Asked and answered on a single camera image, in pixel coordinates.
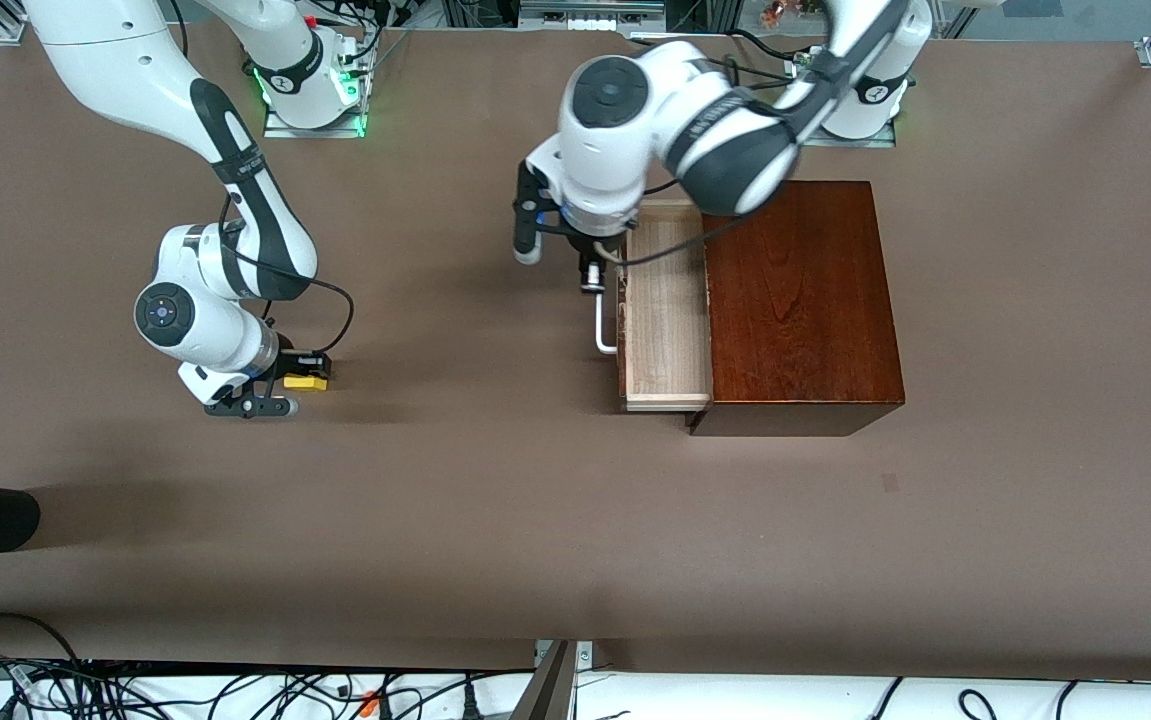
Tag short black table cable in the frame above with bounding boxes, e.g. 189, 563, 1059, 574
730, 28, 816, 67

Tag wooden drawer with white handle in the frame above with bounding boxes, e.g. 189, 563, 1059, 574
595, 198, 715, 414

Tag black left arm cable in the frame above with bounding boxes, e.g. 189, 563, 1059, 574
603, 212, 768, 269

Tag grey power strip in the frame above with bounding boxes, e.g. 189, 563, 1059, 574
518, 0, 667, 32

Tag tangled black cables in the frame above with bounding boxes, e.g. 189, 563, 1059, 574
0, 655, 538, 720

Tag dark brown wooden cabinet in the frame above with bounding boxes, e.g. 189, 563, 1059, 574
687, 180, 907, 438

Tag small aluminium bracket plate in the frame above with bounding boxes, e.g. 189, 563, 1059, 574
535, 640, 595, 673

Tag dark metal beam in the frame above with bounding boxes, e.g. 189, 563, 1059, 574
509, 640, 579, 720

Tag black looped cable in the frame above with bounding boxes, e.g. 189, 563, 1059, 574
0, 611, 86, 667

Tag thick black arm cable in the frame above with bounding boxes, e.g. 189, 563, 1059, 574
220, 195, 355, 357

